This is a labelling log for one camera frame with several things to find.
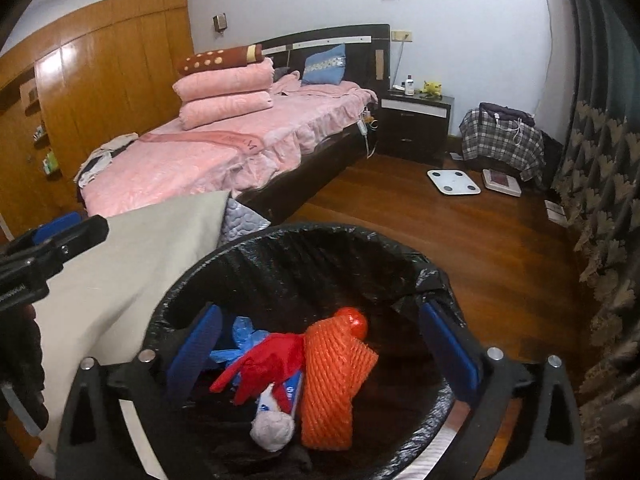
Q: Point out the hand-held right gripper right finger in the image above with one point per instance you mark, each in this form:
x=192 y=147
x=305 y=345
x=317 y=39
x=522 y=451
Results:
x=450 y=355

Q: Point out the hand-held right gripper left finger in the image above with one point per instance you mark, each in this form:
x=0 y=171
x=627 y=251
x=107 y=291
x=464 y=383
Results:
x=195 y=350

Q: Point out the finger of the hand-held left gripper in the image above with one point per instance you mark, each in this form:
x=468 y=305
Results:
x=82 y=235
x=55 y=225

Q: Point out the blue plastic bag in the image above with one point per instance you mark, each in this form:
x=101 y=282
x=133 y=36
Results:
x=245 y=335

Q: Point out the red gloves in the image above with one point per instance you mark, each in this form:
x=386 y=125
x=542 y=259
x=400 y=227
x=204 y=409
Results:
x=265 y=360

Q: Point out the red plastic bag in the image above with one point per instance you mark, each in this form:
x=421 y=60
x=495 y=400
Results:
x=355 y=322

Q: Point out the white paper box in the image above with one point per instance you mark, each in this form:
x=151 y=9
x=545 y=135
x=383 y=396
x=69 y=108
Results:
x=285 y=395

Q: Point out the grey sock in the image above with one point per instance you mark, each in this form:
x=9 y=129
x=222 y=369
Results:
x=272 y=432

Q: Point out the orange foam net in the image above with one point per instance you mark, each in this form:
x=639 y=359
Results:
x=335 y=385

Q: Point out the black bin with bag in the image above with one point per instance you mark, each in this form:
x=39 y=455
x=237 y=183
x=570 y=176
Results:
x=300 y=270

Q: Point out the person's left forearm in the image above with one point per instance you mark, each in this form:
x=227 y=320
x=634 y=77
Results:
x=20 y=360

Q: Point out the pile of clothes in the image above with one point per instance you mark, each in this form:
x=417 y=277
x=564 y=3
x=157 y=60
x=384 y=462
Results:
x=107 y=155

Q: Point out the grey quilted cushion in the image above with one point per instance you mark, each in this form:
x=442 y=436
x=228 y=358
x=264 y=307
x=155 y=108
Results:
x=242 y=220

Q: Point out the pink bedspread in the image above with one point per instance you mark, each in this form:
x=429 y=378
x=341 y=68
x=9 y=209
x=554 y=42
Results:
x=200 y=160

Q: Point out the wooden wardrobe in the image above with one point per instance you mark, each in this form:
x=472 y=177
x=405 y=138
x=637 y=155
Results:
x=100 y=85

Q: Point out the white bathroom scale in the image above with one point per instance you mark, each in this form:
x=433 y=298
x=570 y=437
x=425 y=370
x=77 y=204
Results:
x=453 y=181

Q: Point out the white floor box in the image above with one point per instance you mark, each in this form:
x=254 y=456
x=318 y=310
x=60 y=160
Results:
x=556 y=211

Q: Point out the bathroom scale with red panel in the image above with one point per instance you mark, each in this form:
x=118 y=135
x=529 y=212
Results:
x=501 y=182

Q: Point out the plaid jacket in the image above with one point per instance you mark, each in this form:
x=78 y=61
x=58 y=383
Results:
x=500 y=142

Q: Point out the brown dotted pillow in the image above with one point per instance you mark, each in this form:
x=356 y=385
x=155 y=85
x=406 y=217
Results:
x=215 y=60

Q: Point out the dark wooden bed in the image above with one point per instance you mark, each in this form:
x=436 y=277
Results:
x=320 y=160

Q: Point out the dark nightstand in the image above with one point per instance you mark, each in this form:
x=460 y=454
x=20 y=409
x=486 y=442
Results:
x=415 y=130

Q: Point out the patterned curtain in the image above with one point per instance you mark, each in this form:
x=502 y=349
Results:
x=600 y=160

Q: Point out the yellow plush toy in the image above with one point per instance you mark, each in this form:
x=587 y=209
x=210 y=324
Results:
x=431 y=89

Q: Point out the blue pillow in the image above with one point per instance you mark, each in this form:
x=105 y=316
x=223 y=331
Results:
x=325 y=65

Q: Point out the small wall lamp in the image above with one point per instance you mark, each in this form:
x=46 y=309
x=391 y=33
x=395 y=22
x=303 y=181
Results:
x=220 y=22

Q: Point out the wall socket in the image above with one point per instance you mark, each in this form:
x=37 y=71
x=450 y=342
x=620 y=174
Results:
x=401 y=36

